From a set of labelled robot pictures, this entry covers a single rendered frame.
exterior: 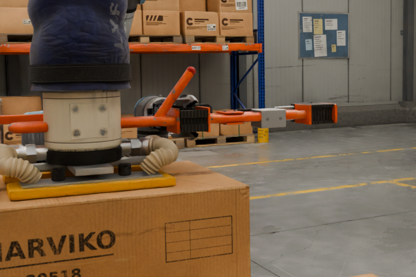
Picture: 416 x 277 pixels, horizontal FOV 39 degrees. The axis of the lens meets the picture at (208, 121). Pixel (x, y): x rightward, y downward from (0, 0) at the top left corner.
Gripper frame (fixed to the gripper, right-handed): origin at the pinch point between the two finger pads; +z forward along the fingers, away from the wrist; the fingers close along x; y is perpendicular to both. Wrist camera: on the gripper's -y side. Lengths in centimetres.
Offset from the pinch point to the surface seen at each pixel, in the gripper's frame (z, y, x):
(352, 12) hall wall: -888, -666, 125
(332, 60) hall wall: -886, -617, 27
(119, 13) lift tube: 6.5, 19.7, 24.1
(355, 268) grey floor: -156, -155, -107
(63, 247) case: 19.8, 35.2, -21.8
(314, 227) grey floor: -246, -182, -107
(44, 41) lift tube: 6.6, 35.7, 18.1
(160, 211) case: 20.0, 15.8, -16.9
